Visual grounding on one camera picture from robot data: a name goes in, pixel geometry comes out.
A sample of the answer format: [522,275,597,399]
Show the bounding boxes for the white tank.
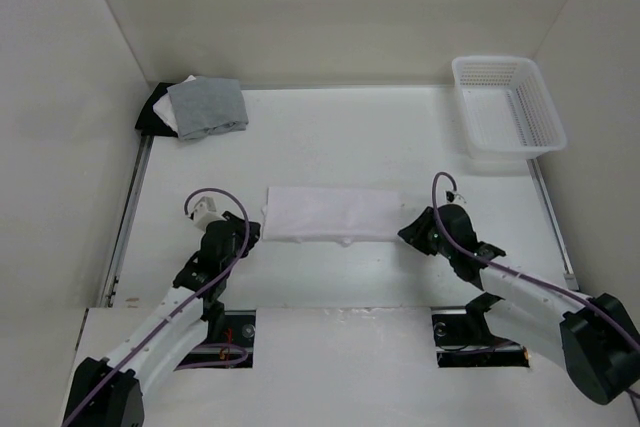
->
[153,75,196,139]
[262,187,406,245]

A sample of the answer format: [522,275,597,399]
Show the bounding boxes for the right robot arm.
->
[398,204,639,405]

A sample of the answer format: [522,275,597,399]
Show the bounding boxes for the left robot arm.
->
[62,212,261,426]

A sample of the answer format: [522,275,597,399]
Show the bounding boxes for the folded grey tank top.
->
[168,76,249,141]

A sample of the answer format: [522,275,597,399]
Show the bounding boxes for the folded black tank top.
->
[135,82,178,138]

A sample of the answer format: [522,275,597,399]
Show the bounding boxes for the folded white tank top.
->
[153,75,196,139]

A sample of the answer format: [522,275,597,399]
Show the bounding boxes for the white plastic basket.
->
[451,55,567,162]

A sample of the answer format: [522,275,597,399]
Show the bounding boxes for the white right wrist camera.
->
[445,190,466,204]

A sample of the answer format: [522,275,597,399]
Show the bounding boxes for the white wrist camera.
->
[188,196,223,231]
[445,190,466,204]

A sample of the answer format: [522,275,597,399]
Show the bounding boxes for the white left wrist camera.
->
[188,196,223,231]

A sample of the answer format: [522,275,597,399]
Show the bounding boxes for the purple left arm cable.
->
[59,188,251,427]

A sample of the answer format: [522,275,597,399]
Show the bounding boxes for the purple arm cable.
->
[431,171,640,398]
[59,188,251,427]

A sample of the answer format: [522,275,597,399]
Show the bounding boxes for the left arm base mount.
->
[179,310,257,369]

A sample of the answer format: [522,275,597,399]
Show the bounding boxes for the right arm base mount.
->
[431,293,529,368]

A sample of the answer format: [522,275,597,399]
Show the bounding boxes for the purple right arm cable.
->
[431,171,640,398]

